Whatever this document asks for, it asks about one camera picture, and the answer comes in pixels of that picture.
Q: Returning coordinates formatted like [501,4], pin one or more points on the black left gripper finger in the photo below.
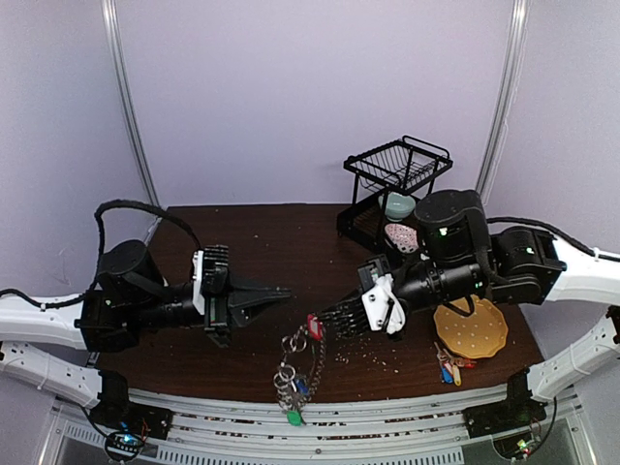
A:
[243,316]
[246,293]

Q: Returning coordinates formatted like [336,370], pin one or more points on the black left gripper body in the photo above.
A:
[217,318]

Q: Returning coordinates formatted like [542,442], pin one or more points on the red key tag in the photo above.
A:
[315,327]

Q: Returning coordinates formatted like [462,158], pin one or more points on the grey disc keyring organizer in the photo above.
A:
[299,370]

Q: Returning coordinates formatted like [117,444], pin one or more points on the green key tag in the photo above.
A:
[294,418]

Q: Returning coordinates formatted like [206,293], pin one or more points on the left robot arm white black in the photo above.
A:
[130,297]

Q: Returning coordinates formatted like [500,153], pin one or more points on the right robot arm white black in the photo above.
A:
[530,262]

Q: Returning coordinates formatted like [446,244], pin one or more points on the pink patterned dish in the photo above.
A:
[401,238]

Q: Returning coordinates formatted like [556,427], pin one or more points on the blue key tag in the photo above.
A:
[446,376]

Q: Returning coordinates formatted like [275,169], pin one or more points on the yellow key tag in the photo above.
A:
[455,372]

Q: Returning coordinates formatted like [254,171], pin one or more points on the teal ceramic bowl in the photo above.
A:
[396,207]

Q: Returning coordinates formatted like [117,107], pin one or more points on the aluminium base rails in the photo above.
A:
[422,430]

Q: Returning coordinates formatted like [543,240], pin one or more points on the yellow dotted plate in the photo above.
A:
[481,335]

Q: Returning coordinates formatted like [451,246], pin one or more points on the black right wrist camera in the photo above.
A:
[347,318]

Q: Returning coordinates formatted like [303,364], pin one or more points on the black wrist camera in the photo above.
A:
[347,318]
[214,269]

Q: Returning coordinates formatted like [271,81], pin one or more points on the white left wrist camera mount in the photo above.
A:
[197,297]

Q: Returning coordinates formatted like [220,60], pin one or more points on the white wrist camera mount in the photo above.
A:
[384,311]
[197,297]

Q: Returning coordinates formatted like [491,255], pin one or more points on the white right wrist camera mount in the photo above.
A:
[384,311]

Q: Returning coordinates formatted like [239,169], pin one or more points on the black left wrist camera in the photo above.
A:
[214,269]

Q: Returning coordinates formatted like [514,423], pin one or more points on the black wire dish rack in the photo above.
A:
[406,166]

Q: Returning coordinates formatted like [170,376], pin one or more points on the right aluminium frame post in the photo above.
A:
[508,88]

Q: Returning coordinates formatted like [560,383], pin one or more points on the aluminium corner frame post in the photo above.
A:
[112,28]

